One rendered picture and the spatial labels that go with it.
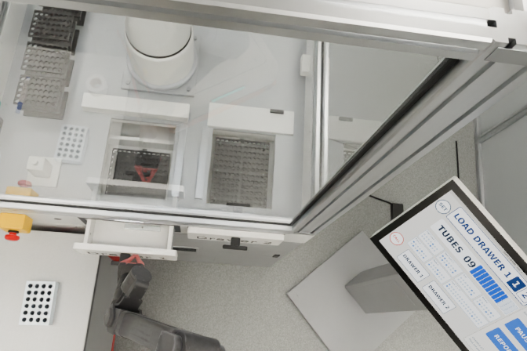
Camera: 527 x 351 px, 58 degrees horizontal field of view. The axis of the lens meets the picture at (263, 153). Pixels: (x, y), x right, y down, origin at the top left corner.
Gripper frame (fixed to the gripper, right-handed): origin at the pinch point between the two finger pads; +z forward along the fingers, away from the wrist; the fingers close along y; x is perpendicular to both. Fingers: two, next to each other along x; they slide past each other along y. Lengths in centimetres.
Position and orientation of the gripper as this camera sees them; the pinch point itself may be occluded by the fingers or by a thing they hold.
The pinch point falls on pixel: (135, 261)
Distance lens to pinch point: 148.1
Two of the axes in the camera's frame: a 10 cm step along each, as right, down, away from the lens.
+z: -0.8, -3.8, 9.2
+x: -9.9, -0.9, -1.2
